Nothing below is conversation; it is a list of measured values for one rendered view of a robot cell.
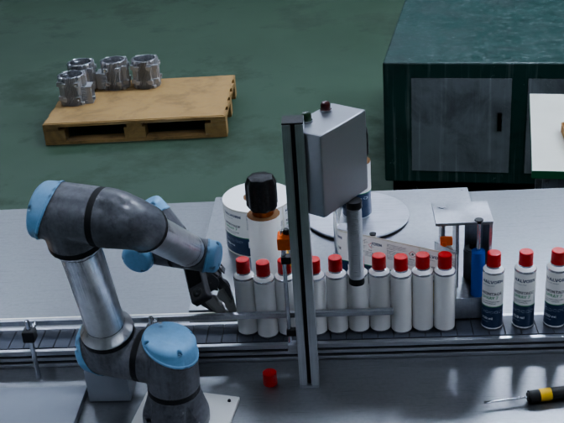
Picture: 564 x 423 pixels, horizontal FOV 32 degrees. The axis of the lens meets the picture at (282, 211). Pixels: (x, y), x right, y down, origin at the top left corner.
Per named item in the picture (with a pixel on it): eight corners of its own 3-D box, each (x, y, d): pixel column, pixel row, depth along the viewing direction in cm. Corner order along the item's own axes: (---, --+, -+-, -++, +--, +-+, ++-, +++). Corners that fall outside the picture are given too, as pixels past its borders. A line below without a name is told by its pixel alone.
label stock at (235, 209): (284, 220, 298) (281, 176, 292) (303, 249, 281) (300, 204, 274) (220, 232, 294) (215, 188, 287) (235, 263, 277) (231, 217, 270)
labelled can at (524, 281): (531, 318, 243) (535, 245, 233) (535, 330, 238) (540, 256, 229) (509, 318, 243) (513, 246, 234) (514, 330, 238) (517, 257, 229)
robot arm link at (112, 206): (153, 188, 180) (228, 235, 226) (97, 180, 182) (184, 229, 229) (140, 250, 178) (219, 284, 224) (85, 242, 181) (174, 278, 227)
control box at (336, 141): (368, 188, 221) (366, 109, 212) (325, 218, 209) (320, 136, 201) (331, 179, 227) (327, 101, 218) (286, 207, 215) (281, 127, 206)
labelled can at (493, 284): (500, 319, 243) (503, 246, 234) (503, 331, 238) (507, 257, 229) (479, 319, 243) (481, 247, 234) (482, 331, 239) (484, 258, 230)
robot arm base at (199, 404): (218, 401, 227) (216, 367, 223) (198, 445, 215) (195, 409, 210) (156, 392, 231) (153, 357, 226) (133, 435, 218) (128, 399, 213)
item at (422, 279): (432, 320, 245) (432, 248, 235) (434, 331, 240) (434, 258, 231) (411, 321, 245) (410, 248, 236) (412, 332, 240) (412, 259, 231)
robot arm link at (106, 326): (141, 394, 216) (84, 216, 179) (79, 382, 220) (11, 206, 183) (160, 351, 225) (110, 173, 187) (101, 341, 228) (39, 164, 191)
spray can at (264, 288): (282, 330, 245) (276, 258, 236) (273, 341, 241) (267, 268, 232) (263, 326, 247) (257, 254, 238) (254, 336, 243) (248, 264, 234)
